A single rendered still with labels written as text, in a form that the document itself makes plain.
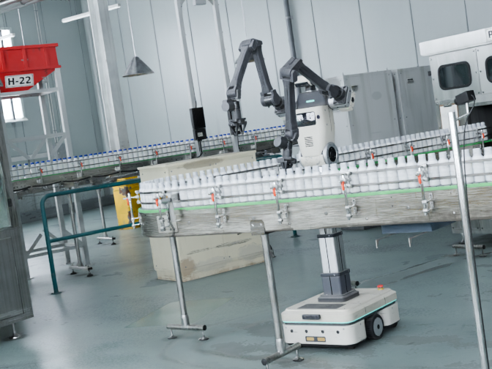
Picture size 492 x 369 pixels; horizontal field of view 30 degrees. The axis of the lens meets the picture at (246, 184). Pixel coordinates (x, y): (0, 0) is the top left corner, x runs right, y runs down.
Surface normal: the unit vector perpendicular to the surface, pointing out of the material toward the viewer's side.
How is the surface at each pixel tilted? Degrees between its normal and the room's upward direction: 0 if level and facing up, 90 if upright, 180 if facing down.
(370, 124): 90
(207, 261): 89
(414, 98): 90
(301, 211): 90
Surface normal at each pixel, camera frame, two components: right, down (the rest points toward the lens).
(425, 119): 0.58, -0.03
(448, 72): -0.81, 0.15
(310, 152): -0.60, 0.14
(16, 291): 0.79, -0.07
